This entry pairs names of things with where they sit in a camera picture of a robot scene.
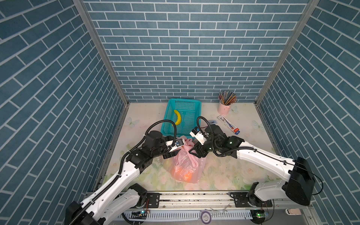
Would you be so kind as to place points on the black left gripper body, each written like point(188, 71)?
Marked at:
point(166, 154)

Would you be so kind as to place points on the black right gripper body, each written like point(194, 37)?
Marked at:
point(208, 146)

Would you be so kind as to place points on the pink plastic bag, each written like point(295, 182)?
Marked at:
point(185, 167)

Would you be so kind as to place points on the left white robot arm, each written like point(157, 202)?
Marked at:
point(109, 202)

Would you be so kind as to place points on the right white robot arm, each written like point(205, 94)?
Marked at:
point(296, 178)

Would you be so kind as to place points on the light blue stapler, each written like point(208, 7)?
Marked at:
point(213, 122)

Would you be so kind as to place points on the pink metal pencil bucket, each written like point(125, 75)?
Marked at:
point(223, 109)

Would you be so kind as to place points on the yellow banana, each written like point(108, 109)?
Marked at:
point(179, 117)

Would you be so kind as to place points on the teal plastic basket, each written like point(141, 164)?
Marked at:
point(188, 109)

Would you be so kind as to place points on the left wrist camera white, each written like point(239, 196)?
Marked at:
point(176, 144)

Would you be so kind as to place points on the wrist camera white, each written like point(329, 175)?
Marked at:
point(196, 133)
point(176, 144)

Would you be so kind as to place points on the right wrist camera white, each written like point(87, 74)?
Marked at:
point(196, 133)

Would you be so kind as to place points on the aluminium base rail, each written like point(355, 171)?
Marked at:
point(220, 204)

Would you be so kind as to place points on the right corner aluminium post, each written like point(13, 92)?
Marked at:
point(308, 10)

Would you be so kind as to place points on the corner aluminium post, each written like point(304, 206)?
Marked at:
point(308, 10)
point(82, 10)

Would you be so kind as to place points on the left corner aluminium post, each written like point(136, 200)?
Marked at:
point(82, 10)

